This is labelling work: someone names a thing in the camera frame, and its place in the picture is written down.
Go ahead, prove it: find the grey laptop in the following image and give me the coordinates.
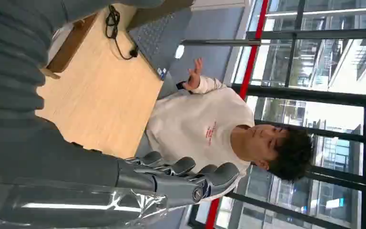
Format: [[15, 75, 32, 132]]
[[125, 6, 193, 80]]

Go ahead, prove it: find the ribbed grey right arm sleeve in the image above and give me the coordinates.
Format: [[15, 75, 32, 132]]
[[0, 0, 165, 131]]

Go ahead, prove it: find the red pole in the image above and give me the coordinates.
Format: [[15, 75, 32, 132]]
[[204, 0, 270, 229]]

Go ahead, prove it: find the person's hand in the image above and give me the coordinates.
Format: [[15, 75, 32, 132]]
[[183, 58, 204, 92]]

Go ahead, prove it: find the wooden card box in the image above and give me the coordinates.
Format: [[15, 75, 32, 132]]
[[40, 12, 99, 80]]

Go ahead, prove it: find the person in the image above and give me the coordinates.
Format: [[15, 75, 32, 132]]
[[144, 58, 314, 204]]

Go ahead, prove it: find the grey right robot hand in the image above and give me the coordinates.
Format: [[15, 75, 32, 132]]
[[0, 115, 241, 229]]

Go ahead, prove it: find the black cable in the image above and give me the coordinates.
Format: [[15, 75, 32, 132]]
[[104, 4, 140, 61]]

